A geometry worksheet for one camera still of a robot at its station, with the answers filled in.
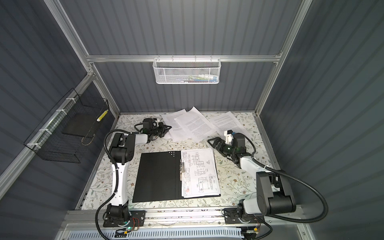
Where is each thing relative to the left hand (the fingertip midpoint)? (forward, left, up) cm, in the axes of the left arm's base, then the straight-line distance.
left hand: (171, 125), depth 108 cm
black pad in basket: (-18, +42, +25) cm, 52 cm away
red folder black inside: (-35, +7, -7) cm, 37 cm away
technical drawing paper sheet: (-38, -18, -4) cm, 42 cm away
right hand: (-24, -27, +8) cm, 37 cm away
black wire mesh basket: (-30, +49, +29) cm, 64 cm away
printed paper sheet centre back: (+2, -17, -3) cm, 18 cm away
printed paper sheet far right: (+5, -42, -3) cm, 43 cm away
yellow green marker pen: (-11, +35, +23) cm, 44 cm away
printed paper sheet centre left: (-4, -2, -2) cm, 5 cm away
